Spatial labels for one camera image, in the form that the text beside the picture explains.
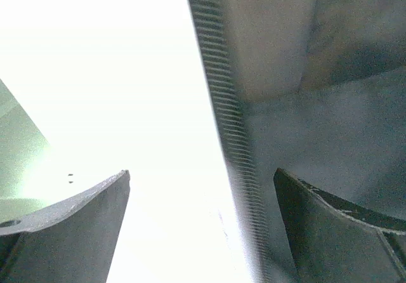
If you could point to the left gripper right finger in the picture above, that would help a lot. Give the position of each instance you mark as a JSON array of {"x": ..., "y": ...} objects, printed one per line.
[{"x": 334, "y": 240}]

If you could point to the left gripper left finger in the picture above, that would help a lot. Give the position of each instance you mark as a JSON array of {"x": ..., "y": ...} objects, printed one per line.
[{"x": 71, "y": 241}]

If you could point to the space print kids suitcase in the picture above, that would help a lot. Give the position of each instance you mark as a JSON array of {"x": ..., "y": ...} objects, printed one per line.
[{"x": 314, "y": 87}]

